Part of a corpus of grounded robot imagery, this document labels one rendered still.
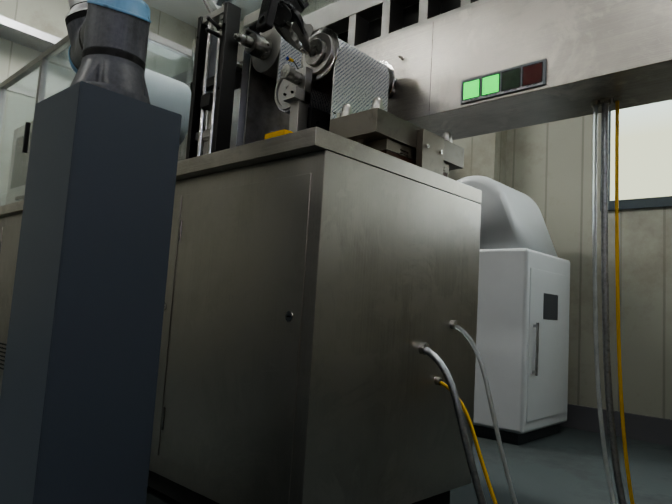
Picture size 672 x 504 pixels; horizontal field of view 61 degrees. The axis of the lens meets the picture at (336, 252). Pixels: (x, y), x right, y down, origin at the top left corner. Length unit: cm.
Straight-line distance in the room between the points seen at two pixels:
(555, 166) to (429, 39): 177
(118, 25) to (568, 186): 270
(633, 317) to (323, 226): 234
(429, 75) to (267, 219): 80
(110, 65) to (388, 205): 63
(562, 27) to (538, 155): 194
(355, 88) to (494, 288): 137
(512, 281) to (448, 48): 123
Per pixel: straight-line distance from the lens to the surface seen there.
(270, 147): 125
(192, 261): 147
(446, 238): 149
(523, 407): 268
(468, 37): 180
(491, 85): 169
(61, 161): 110
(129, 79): 118
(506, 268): 270
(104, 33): 121
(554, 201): 344
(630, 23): 160
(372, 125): 140
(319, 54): 165
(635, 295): 325
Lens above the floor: 54
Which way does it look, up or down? 6 degrees up
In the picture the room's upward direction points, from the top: 4 degrees clockwise
